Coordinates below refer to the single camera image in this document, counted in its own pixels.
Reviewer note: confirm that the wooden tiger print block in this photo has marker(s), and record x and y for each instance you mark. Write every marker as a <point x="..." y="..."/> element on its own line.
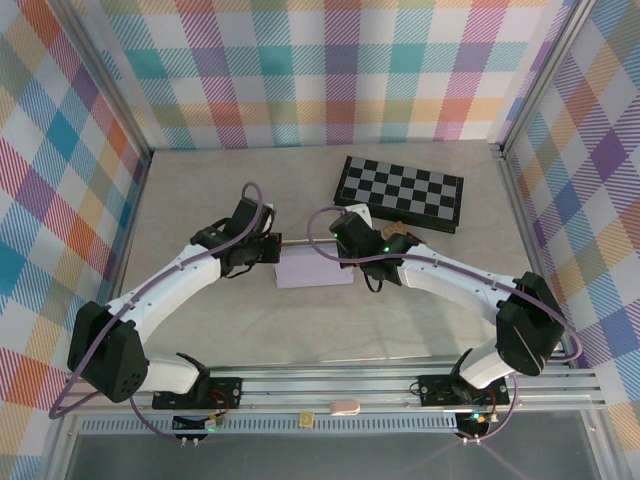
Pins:
<point x="395" y="230"/>

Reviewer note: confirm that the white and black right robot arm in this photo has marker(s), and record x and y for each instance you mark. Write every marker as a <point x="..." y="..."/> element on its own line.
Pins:
<point x="450" y="285"/>

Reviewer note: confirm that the aluminium frame rail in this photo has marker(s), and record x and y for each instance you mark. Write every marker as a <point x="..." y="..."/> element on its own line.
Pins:
<point x="320" y="387"/>

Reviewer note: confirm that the white paper box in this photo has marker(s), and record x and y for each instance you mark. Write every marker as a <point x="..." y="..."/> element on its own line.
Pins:
<point x="310" y="270"/>

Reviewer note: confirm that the aluminium frame post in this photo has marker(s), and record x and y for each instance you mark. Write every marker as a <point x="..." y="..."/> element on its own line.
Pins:
<point x="107" y="85"/>
<point x="545" y="70"/>

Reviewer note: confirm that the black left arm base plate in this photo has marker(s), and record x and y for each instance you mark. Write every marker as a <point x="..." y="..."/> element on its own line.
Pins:
<point x="225" y="392"/>

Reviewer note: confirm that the black and grey chessboard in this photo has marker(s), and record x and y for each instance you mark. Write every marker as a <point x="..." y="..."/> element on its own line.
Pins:
<point x="400" y="187"/>

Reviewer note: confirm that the pink oval eraser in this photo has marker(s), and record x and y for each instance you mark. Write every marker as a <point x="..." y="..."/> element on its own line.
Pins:
<point x="344" y="407"/>

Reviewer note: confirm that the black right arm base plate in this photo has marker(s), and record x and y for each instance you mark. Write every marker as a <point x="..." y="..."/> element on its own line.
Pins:
<point x="435" y="389"/>

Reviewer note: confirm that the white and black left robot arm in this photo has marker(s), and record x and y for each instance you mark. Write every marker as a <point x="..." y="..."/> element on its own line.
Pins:
<point x="170" y="285"/>

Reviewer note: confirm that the small yellow tag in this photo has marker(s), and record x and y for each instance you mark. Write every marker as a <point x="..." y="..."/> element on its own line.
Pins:
<point x="306" y="420"/>

